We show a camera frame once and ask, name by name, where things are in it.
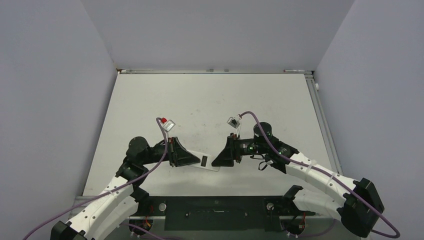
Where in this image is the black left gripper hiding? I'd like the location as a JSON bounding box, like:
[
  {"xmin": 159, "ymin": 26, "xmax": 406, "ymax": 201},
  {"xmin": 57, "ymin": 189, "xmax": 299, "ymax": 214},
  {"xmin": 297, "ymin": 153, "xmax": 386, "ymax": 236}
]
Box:
[{"xmin": 141, "ymin": 136, "xmax": 200, "ymax": 167}]

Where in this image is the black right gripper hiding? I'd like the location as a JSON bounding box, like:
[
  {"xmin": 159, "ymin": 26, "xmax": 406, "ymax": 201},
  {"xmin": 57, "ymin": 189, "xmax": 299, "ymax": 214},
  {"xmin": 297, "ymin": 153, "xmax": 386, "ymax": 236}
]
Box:
[{"xmin": 212, "ymin": 132, "xmax": 268, "ymax": 166}]

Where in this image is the white remote control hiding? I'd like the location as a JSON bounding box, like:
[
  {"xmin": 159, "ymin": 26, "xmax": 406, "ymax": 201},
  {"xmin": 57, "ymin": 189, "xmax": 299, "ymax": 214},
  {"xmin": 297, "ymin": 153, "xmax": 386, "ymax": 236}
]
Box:
[{"xmin": 189, "ymin": 150, "xmax": 220, "ymax": 172}]

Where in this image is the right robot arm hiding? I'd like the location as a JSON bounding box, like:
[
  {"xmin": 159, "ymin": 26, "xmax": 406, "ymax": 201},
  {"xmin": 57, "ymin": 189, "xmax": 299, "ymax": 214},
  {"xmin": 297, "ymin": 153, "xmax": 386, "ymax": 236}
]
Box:
[{"xmin": 211, "ymin": 122, "xmax": 385, "ymax": 238}]

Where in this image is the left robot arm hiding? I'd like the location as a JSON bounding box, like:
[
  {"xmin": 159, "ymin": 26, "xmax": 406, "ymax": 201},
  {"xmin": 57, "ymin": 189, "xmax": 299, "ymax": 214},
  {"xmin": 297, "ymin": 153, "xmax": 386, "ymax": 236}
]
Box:
[{"xmin": 50, "ymin": 136, "xmax": 208, "ymax": 240}]

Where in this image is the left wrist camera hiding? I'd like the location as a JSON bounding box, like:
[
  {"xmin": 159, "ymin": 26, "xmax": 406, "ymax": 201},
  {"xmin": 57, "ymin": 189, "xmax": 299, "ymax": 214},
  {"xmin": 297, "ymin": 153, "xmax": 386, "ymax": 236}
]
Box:
[{"xmin": 160, "ymin": 117, "xmax": 176, "ymax": 133}]

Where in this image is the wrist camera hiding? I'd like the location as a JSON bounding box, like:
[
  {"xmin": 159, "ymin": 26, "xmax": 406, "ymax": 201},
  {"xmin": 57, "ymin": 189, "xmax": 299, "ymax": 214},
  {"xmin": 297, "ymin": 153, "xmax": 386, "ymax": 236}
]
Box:
[
  {"xmin": 160, "ymin": 117, "xmax": 176, "ymax": 133},
  {"xmin": 226, "ymin": 115, "xmax": 242, "ymax": 129}
]

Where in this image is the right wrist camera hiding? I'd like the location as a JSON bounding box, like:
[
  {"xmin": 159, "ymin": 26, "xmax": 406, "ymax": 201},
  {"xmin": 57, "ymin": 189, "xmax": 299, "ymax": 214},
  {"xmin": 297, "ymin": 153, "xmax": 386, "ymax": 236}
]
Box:
[{"xmin": 226, "ymin": 115, "xmax": 242, "ymax": 129}]

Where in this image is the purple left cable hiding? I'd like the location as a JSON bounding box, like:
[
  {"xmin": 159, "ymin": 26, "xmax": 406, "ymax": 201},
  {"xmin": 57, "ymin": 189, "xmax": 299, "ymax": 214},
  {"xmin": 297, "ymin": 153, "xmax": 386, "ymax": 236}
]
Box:
[{"xmin": 22, "ymin": 117, "xmax": 170, "ymax": 240}]

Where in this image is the purple cable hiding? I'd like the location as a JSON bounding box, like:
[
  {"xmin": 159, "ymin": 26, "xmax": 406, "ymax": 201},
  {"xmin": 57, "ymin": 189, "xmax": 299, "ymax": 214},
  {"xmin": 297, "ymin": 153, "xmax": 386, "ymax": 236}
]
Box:
[
  {"xmin": 22, "ymin": 117, "xmax": 170, "ymax": 240},
  {"xmin": 239, "ymin": 111, "xmax": 401, "ymax": 239}
]

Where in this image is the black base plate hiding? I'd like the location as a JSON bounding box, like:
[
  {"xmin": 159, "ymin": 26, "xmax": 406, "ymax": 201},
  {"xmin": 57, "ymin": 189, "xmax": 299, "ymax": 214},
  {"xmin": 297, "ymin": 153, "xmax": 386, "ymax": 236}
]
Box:
[{"xmin": 130, "ymin": 196, "xmax": 313, "ymax": 232}]

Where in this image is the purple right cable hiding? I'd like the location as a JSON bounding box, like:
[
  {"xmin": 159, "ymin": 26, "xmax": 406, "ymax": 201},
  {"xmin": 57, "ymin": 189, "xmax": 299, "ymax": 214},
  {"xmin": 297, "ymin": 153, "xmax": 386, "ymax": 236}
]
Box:
[{"xmin": 239, "ymin": 111, "xmax": 401, "ymax": 239}]

